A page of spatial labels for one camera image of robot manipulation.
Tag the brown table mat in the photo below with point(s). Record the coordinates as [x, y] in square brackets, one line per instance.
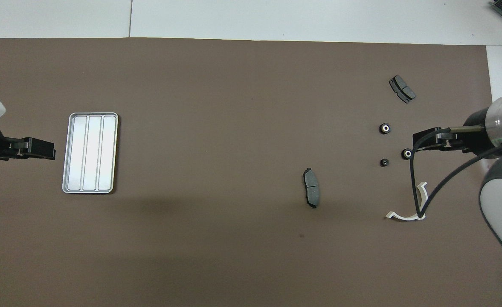
[233, 106]

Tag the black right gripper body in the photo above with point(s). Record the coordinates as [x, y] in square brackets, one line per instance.
[477, 136]

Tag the small black bearing gear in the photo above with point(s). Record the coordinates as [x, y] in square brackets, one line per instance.
[384, 162]

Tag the short grey brake pad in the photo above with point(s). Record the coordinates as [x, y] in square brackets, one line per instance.
[404, 89]

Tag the long grey brake pad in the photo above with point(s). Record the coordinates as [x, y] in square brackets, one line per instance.
[312, 189]

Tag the white curved plastic bracket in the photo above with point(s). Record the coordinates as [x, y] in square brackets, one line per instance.
[402, 217]

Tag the silver metal tray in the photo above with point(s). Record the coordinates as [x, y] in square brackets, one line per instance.
[91, 153]

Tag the large black bearing gear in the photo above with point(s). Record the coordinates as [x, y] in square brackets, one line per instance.
[403, 154]
[381, 128]

